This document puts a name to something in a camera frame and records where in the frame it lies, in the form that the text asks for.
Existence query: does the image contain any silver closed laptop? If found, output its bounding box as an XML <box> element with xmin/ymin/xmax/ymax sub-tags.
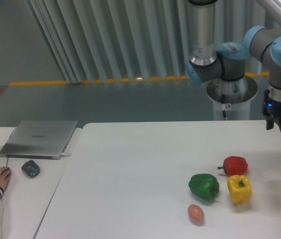
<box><xmin>0</xmin><ymin>120</ymin><xmax>78</xmax><ymax>160</ymax></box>

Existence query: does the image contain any red bell pepper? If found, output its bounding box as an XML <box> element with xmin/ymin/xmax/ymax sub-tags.
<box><xmin>217</xmin><ymin>156</ymin><xmax>248</xmax><ymax>176</ymax></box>

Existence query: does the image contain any black computer mouse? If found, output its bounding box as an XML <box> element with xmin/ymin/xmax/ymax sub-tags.
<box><xmin>21</xmin><ymin>160</ymin><xmax>40</xmax><ymax>178</ymax></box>

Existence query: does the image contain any corrugated metal partition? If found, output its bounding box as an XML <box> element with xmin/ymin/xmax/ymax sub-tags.
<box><xmin>26</xmin><ymin>0</ymin><xmax>277</xmax><ymax>83</ymax></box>

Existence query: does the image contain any brown egg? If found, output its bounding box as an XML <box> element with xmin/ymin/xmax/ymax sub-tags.
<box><xmin>187</xmin><ymin>204</ymin><xmax>205</xmax><ymax>223</ymax></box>

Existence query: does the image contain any yellow bell pepper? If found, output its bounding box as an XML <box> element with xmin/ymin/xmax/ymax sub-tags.
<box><xmin>227</xmin><ymin>175</ymin><xmax>253</xmax><ymax>204</ymax></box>

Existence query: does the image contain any green bell pepper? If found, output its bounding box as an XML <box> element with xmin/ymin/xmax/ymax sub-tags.
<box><xmin>188</xmin><ymin>173</ymin><xmax>220</xmax><ymax>201</ymax></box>

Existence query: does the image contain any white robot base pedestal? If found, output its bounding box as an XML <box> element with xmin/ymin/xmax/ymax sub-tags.
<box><xmin>207</xmin><ymin>76</ymin><xmax>258</xmax><ymax>120</ymax></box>

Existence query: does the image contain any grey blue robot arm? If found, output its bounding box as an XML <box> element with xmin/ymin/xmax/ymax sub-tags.
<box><xmin>186</xmin><ymin>0</ymin><xmax>281</xmax><ymax>132</ymax></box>

